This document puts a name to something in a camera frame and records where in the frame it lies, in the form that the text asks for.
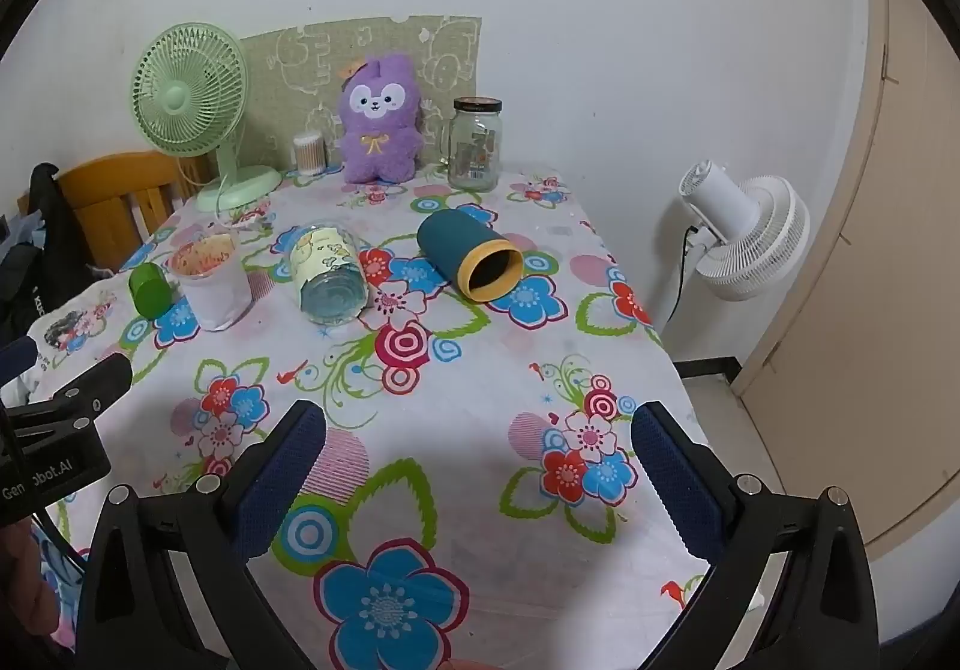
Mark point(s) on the glass cup with yellow print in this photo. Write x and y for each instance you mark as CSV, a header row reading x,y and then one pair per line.
x,y
328,259

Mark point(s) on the wooden chair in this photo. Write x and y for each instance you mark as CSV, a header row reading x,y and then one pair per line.
x,y
112,190

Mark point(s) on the beige wooden door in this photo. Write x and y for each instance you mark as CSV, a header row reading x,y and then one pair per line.
x,y
862,340

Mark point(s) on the green printed wall cloth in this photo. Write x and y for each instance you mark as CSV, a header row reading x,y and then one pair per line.
x,y
300,62

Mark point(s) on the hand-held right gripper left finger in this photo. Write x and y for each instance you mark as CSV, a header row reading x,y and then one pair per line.
x,y
281,475

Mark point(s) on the teal cup with yellow rim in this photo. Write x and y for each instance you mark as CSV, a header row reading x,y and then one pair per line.
x,y
448,244

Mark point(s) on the purple plush toy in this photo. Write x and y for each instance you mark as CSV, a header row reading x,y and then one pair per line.
x,y
375,141

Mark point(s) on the white standing fan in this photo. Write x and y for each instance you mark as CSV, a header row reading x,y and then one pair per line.
x,y
750,242

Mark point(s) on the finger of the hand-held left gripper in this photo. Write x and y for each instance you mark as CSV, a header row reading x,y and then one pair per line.
x,y
101,381
15,358

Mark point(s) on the translucent white plastic cup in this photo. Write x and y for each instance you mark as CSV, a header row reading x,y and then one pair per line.
x,y
217,298

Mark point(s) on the small green cup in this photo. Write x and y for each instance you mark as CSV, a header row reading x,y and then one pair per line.
x,y
150,292

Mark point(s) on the person's left forearm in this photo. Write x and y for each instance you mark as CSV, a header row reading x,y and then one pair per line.
x,y
16,572

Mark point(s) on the green desk fan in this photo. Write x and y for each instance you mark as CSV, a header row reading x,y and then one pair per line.
x,y
178,96

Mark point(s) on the black bag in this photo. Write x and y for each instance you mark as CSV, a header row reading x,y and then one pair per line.
x,y
52,242

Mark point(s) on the floral tablecloth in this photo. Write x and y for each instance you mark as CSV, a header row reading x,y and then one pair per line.
x,y
450,415

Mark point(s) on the cotton swab container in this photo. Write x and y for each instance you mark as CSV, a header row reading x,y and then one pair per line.
x,y
309,154

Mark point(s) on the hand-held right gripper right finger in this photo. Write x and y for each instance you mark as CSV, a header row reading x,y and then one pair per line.
x,y
675,475

